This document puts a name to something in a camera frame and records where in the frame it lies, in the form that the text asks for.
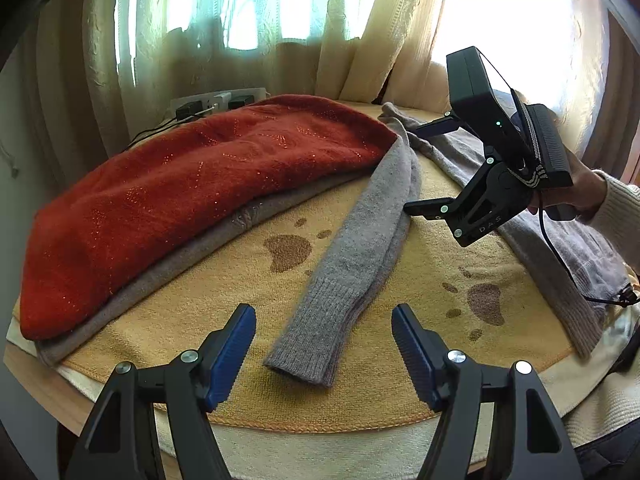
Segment red knit sweater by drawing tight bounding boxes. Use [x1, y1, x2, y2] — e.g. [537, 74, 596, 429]
[19, 94, 401, 343]

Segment person's right hand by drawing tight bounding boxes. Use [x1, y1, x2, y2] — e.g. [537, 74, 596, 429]
[565, 152, 608, 213]

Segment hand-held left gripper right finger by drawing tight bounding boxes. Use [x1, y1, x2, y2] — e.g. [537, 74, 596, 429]
[391, 302, 583, 480]

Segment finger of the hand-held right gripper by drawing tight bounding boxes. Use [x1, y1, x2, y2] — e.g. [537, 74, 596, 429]
[402, 199, 458, 221]
[410, 111, 461, 138]

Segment wooden table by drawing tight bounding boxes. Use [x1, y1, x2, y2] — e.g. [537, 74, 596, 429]
[2, 342, 101, 436]

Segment beige knit sweater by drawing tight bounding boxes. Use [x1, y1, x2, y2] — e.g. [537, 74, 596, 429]
[37, 170, 373, 366]

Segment grey knit sweater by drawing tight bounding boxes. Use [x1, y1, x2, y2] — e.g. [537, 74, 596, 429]
[262, 102, 633, 388]

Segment orange paw print blanket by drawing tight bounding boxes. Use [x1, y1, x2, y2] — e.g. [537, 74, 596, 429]
[5, 100, 640, 466]

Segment person's torso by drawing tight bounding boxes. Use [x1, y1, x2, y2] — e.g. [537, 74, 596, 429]
[560, 305, 640, 480]

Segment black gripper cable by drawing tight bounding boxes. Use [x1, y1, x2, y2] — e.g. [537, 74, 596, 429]
[537, 207, 640, 306]

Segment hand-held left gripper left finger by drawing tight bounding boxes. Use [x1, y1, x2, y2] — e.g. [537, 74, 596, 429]
[65, 302, 258, 480]

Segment person's right forearm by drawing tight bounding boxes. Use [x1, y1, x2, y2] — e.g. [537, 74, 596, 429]
[587, 170, 640, 263]

